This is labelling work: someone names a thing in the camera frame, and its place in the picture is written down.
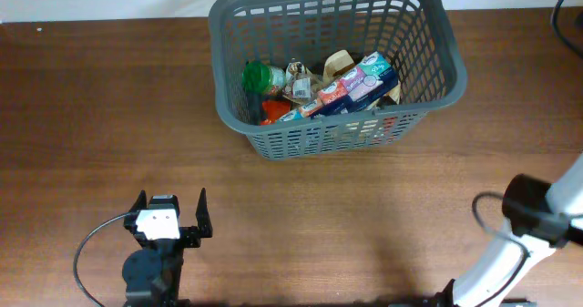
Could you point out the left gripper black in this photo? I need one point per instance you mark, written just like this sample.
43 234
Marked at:
191 234

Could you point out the orange pasta packet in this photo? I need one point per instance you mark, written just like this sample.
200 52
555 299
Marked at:
273 111

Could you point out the green round lid jar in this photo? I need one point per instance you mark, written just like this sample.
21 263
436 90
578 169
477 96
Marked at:
263 79

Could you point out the clear brown snack bag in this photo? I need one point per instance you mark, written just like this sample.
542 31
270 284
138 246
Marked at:
302 84

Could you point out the blue tissue multipack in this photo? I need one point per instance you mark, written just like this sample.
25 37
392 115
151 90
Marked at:
353 91

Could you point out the beige paper bag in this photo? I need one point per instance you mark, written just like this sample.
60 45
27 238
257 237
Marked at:
392 97

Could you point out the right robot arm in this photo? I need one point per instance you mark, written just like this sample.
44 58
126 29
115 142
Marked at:
539 218

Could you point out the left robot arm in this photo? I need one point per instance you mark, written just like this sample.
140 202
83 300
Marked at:
152 274

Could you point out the grey plastic shopping basket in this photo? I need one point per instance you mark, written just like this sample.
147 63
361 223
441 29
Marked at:
415 37

